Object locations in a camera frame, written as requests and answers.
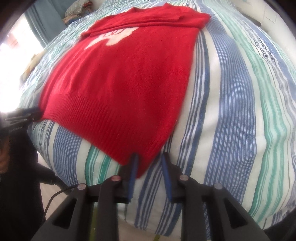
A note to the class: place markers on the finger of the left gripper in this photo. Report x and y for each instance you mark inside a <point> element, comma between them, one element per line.
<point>25,114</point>

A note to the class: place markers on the person's left hand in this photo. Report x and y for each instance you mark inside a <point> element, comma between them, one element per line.
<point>5,155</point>

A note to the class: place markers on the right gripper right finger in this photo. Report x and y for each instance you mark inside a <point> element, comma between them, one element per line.
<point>211,206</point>

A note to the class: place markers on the striped blue green bedspread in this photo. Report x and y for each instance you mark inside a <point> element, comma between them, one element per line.
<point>237,129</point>

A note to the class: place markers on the red knit sweater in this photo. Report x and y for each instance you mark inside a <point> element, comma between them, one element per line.
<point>122,86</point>

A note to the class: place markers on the teal blue curtain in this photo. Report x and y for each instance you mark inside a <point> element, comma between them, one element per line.
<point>45,18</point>

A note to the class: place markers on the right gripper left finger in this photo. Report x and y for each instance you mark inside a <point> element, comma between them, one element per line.
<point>72,219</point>

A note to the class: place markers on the pile of clothes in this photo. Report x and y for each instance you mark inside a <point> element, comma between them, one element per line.
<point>77,10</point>

